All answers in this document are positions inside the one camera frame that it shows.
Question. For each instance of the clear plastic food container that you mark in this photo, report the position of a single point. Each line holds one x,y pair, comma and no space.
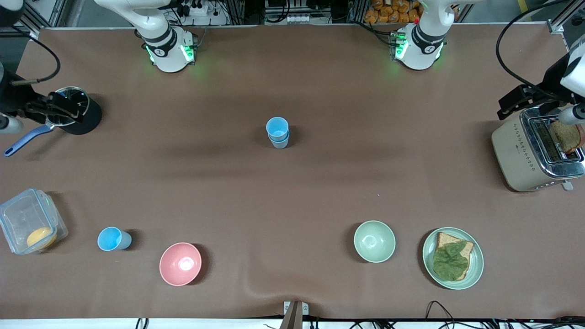
18,219

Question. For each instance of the pink bowl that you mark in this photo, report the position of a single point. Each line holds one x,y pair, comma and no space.
180,264

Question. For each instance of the dark toast slice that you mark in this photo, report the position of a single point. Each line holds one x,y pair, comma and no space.
566,137

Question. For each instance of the bright blue plastic cup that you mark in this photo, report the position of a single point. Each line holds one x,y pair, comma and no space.
110,238
277,127

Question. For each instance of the green lettuce leaf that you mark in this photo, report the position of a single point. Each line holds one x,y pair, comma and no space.
450,262

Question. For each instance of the pale blue plastic cup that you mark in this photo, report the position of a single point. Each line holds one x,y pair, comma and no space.
279,144

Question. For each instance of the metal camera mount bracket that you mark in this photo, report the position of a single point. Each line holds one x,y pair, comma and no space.
295,315

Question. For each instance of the brown table cover mat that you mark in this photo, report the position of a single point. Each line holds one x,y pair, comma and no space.
292,205

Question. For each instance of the white connector block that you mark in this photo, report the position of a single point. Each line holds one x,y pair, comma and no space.
292,19

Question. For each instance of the aluminium frame profile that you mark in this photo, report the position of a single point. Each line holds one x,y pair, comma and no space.
556,26
35,33

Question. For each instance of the pale green plate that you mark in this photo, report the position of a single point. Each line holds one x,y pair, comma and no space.
477,262

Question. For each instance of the bag of orange buns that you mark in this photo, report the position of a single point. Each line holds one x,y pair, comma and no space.
393,11

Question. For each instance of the white power strip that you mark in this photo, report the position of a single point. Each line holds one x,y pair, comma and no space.
194,9

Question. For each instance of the beige chrome toaster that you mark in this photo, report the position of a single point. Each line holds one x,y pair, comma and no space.
514,155

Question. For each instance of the brown bread slice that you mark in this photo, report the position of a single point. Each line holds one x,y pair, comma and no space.
445,238

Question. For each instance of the pale green bowl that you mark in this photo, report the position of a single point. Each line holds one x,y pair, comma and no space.
374,241

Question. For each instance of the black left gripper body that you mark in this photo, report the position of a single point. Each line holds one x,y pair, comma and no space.
553,76

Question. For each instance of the orange round food item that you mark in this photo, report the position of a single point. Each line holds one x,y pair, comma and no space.
40,237

